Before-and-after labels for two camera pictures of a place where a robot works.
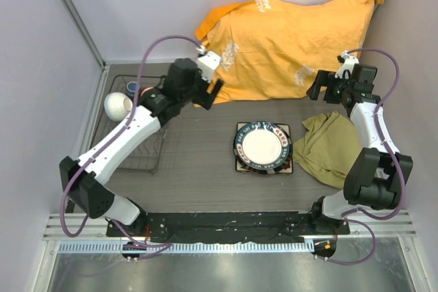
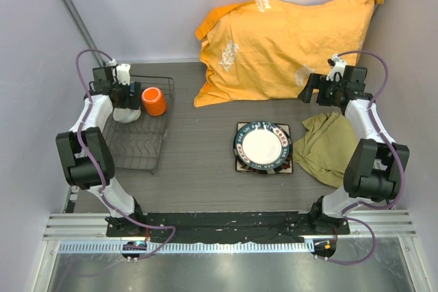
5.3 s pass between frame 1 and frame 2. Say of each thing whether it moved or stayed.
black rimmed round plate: stayed
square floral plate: stayed
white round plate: stayed
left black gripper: moved
